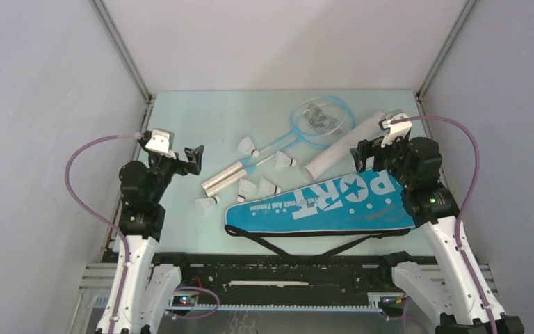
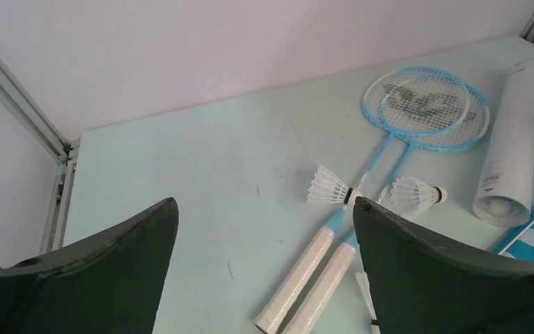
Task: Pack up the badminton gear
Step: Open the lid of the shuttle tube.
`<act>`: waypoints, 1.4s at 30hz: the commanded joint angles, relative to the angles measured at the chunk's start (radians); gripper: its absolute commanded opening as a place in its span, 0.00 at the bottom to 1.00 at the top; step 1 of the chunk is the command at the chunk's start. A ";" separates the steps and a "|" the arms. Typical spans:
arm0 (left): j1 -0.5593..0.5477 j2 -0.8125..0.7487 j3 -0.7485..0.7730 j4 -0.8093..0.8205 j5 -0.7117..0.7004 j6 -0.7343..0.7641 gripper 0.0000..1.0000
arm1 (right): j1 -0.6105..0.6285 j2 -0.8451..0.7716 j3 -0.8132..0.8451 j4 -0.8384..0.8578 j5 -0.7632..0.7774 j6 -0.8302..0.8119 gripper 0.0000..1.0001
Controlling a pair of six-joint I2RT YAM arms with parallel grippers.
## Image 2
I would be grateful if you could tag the blue racket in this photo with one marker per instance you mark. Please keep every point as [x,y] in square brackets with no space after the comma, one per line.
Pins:
[463,135]
[421,101]

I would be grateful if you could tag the white shuttlecock tube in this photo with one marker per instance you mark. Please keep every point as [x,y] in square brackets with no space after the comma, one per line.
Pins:
[505,189]

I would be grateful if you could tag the blue racket upper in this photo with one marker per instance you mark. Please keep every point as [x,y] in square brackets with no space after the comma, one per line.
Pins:
[421,101]

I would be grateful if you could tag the aluminium frame post left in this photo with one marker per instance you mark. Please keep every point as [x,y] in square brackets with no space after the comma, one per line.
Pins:
[64,153]

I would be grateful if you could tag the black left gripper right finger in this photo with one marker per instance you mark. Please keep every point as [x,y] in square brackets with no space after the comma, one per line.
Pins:
[421,281]

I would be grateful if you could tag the blue racket lower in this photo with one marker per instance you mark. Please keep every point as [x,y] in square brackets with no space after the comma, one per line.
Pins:
[463,135]

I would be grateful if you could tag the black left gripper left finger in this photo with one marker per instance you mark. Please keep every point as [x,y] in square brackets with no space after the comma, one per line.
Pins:
[109,282]

